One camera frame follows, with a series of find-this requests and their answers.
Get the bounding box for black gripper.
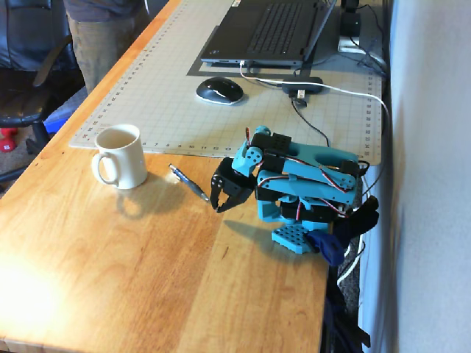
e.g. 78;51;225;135
210;157;256;214

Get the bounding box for dark ballpoint pen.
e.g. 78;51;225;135
168;163;211;203

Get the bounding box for cream ceramic mug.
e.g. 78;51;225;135
91;124;149;190

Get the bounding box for black computer mouse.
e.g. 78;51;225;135
194;76;246;107

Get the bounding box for grey gridded cutting mat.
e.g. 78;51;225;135
68;0;386;167

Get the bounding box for blue table clamp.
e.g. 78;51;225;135
307;196;380;268

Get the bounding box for black usb hub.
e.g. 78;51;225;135
281;76;325;95

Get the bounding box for black laptop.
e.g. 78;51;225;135
200;0;338;69

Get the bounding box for blue grey storage bin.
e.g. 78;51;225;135
43;87;90;138

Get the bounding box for person in khaki trousers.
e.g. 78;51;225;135
62;0;152;96

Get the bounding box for black device on silver base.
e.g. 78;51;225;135
337;0;364;53

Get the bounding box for red dumbbell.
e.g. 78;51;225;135
0;126;19;154

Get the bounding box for black office chair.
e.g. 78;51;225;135
0;0;82;185

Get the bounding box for black cable with usb plug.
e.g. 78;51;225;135
288;89;331;148

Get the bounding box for white cable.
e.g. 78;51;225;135
239;60;392;288

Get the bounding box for dark hanging straps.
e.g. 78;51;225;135
320;263;372;353

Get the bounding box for thin black tangled cable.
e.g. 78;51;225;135
349;2;390;79

